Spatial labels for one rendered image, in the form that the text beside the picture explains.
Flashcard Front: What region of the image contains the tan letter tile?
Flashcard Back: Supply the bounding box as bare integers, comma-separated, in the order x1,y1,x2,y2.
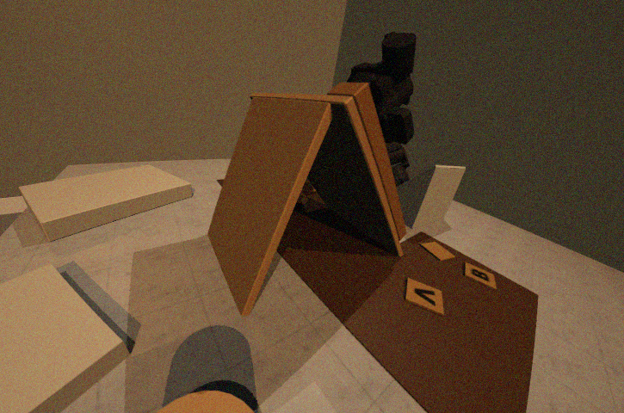
420,242,455,261
464,262,497,291
405,278,444,316

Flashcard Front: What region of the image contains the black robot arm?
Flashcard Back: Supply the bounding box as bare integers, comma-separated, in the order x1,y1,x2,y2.
347,32,417,188

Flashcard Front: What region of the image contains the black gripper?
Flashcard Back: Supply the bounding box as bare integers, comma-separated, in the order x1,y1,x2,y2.
376,88,414,145

